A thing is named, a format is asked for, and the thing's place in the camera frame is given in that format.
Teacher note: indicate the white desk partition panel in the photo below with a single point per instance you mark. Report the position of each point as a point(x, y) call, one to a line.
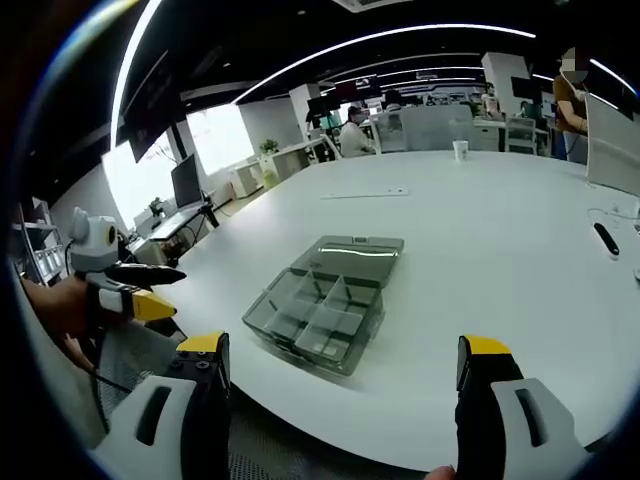
point(612, 150)

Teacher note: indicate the person's pale shirt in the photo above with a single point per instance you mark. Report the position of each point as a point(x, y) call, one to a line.
point(55, 390)

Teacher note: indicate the metal shelf rack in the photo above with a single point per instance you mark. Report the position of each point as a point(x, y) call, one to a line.
point(40, 250)

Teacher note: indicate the clear plastic organizer box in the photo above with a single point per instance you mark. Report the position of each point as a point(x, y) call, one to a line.
point(360, 260)

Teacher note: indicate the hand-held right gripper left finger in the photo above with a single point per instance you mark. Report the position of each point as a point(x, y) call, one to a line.
point(160, 435)

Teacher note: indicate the translucent partition panel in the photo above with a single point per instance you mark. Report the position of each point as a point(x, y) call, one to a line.
point(430, 127)

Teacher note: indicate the potted green plant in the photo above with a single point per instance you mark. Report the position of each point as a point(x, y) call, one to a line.
point(269, 146)

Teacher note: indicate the white paper cup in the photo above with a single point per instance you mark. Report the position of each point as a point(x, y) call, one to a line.
point(460, 150)

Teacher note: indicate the black oblong remote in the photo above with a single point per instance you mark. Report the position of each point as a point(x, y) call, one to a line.
point(606, 239)

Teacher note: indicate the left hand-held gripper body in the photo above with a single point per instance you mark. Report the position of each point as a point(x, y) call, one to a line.
point(92, 245)

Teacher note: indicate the small potted plant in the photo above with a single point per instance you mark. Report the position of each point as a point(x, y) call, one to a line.
point(156, 206)

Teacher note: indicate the person's left hand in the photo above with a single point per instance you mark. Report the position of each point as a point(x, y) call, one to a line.
point(60, 307)

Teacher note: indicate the dark hanging panel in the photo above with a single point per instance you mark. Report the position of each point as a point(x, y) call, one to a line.
point(150, 110)

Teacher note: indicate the person's right hand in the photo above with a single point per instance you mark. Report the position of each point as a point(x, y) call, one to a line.
point(442, 473)

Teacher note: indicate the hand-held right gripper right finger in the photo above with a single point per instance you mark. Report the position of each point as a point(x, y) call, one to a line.
point(520, 435)

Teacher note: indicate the long white table strip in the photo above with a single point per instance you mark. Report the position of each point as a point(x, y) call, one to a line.
point(365, 193)

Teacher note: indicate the green bin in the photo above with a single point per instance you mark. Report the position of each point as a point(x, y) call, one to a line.
point(270, 178)

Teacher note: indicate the grey mesh office chair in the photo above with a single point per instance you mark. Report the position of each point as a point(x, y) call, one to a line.
point(150, 360)

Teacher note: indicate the black computer monitor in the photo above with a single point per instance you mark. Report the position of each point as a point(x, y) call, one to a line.
point(186, 182)

